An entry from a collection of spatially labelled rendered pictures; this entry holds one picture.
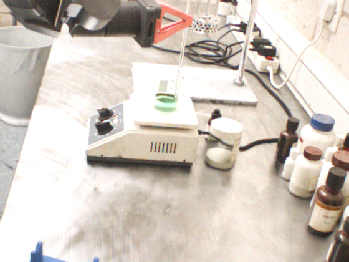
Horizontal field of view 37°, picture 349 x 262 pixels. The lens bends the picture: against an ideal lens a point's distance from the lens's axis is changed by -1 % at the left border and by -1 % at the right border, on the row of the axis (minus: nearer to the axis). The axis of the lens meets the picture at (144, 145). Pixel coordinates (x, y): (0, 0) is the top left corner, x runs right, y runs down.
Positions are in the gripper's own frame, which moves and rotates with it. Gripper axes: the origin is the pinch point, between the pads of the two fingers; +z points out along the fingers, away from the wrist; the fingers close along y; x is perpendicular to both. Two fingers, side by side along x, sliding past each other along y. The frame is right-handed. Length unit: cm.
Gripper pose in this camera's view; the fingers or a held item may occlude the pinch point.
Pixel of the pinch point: (187, 20)
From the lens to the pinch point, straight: 89.5
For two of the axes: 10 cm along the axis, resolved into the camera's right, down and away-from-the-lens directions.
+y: -3.1, -4.9, 8.1
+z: 9.4, -0.7, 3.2
